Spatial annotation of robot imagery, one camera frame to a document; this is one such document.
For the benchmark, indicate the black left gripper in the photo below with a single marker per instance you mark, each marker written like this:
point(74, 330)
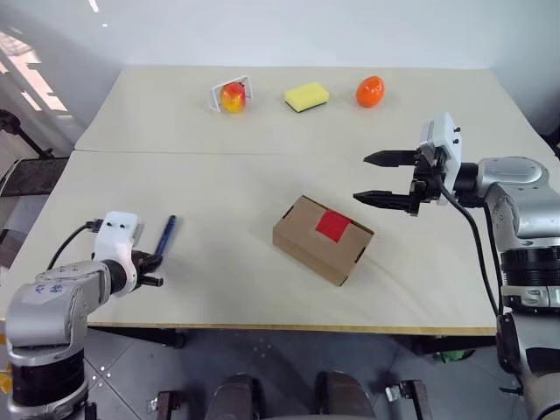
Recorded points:
point(140, 269)

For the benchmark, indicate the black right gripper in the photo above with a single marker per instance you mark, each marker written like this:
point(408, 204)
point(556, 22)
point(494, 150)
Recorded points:
point(426, 179)

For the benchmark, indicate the blue pen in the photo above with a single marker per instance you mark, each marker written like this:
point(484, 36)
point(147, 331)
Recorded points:
point(167, 232)

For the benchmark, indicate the brown cardboard box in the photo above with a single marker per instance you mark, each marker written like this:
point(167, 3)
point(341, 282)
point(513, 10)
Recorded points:
point(306, 249)

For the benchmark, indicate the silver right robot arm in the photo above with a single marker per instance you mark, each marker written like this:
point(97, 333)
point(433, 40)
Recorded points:
point(525, 205)

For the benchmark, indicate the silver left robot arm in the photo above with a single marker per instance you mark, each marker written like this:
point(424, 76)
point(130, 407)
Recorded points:
point(44, 315)

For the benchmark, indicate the red adhesive tape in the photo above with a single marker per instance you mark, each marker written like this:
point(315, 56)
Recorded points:
point(331, 225)

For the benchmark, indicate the green item under table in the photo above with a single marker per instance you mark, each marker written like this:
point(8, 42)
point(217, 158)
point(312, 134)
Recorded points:
point(452, 356)

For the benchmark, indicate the orange fruit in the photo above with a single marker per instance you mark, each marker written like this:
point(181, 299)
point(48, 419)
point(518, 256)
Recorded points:
point(371, 91)

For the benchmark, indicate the yellow sponge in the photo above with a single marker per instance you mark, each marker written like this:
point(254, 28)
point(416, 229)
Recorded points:
point(306, 94)

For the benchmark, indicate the dark rounded shape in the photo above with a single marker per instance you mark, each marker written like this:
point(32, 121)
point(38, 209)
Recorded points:
point(236, 398)
point(345, 398)

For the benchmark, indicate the red yellow apple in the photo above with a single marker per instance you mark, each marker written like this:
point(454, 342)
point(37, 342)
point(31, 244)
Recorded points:
point(233, 98)

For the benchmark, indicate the black tripod stand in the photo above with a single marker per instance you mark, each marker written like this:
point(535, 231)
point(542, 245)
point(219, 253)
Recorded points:
point(26, 137)

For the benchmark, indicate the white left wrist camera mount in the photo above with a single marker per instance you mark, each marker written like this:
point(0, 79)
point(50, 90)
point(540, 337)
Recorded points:
point(114, 240)

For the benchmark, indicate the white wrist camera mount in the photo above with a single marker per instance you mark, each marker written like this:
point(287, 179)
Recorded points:
point(114, 240)
point(450, 144)

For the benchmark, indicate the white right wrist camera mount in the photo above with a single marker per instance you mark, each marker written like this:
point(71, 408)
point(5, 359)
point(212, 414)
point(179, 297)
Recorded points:
point(450, 144)

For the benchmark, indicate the dark metal caster bracket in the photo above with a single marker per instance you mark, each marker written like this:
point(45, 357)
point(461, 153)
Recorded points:
point(168, 407)
point(409, 400)

